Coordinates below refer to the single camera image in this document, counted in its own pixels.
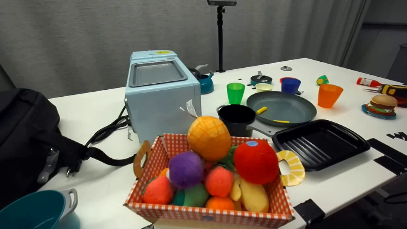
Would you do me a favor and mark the blue plastic cup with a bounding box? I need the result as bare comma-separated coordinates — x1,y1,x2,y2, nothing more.
279,78,301,95

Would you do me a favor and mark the green plastic cup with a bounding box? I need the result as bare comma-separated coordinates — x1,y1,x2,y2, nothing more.
226,83,245,105

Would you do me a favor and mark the grey green round plate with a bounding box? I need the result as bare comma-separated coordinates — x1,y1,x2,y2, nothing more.
246,92,316,126

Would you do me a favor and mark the orange plastic cup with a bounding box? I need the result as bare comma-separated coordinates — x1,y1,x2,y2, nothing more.
317,84,343,109

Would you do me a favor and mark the toy hamburger on plate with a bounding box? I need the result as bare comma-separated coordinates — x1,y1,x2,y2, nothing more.
361,95,398,120

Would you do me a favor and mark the orange plush pineapple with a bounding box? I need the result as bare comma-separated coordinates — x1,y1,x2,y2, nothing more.
186,116,231,162

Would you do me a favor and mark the small teal pot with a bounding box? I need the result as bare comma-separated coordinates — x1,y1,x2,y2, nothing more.
189,64,213,95

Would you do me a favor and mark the black saucepan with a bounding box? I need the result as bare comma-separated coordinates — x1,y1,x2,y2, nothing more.
216,105,255,137

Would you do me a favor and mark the light blue toy toaster oven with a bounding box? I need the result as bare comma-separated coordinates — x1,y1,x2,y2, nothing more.
124,50,200,143

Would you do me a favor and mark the purple plush fruit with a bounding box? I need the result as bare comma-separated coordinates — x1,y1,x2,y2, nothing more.
167,152,203,189

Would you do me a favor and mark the yellow fry piece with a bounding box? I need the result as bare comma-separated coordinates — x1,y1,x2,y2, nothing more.
255,107,268,115
273,120,291,124

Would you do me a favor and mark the cream small bowl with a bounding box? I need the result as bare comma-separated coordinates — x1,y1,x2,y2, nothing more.
255,83,273,92

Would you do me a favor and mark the red checkered fruit basket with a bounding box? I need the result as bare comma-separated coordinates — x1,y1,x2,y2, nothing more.
124,134,295,228

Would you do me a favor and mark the orange red plush peach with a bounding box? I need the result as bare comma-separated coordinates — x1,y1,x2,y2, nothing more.
204,167,233,198

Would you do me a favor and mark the red plush tomato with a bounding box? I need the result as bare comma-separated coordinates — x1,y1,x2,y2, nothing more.
233,140,278,185

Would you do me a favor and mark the green plush vegetable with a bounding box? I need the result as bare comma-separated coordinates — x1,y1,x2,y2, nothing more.
171,184,208,208

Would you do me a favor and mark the red orange plush fruit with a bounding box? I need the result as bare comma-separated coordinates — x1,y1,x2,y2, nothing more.
141,176,172,205

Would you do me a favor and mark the yellow plush potato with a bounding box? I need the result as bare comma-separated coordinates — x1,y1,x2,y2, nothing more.
240,180,269,213

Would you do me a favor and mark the yellow plush pineapple slice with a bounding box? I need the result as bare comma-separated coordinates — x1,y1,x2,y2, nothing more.
277,151,305,187

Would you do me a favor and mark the black grill tray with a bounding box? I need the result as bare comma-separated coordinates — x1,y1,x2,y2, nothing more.
272,120,370,172

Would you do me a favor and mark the small green yellow toy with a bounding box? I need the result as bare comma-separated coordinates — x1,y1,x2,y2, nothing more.
315,76,329,87

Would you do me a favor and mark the red ketchup bottle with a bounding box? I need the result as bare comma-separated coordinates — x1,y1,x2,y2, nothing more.
356,78,381,90

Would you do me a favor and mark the black backpack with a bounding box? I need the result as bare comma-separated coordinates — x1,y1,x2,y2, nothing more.
0,64,136,210

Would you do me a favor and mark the teal pot front left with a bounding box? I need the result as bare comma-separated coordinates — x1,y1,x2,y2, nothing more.
0,189,81,229

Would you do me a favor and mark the black camera stand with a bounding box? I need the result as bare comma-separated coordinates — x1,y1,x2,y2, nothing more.
205,0,236,73

